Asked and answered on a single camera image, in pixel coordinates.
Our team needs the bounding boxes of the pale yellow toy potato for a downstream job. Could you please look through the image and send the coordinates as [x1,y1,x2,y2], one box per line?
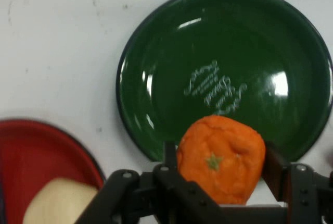
[22,177,101,224]

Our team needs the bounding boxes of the dark green round plate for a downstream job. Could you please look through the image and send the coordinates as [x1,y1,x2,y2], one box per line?
[116,0,333,163]

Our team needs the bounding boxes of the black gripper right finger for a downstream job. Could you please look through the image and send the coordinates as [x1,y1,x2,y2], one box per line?
[261,142,333,224]

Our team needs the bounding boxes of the orange toy tangerine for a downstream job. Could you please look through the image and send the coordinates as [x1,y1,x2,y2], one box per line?
[176,115,267,206]

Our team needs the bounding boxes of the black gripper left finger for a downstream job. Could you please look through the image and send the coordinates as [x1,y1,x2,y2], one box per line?
[74,140,225,224]

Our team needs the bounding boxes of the red round plate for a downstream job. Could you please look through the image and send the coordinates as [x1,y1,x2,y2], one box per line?
[0,118,106,224]

